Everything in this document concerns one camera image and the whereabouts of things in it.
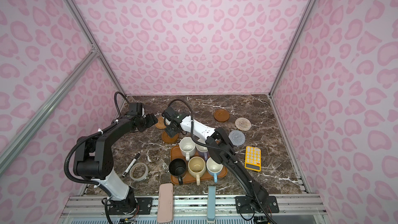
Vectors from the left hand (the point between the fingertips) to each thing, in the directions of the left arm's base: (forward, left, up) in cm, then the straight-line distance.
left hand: (155, 119), depth 95 cm
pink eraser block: (-44, -11, -6) cm, 46 cm away
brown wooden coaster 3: (+8, -42, -9) cm, 44 cm away
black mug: (-28, -16, -7) cm, 32 cm away
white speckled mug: (-15, -20, -7) cm, 26 cm away
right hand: (-3, -11, -5) cm, 13 cm away
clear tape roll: (-28, +6, -9) cm, 30 cm away
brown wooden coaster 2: (-10, -7, -8) cm, 14 cm away
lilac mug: (-21, -29, -1) cm, 36 cm away
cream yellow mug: (-27, -26, -8) cm, 38 cm away
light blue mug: (-28, -35, -8) cm, 46 cm away
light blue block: (-44, -33, -8) cm, 55 cm away
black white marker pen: (-26, +10, -7) cm, 29 cm away
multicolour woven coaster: (+1, -56, -9) cm, 57 cm away
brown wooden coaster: (-6, -5, +4) cm, 9 cm away
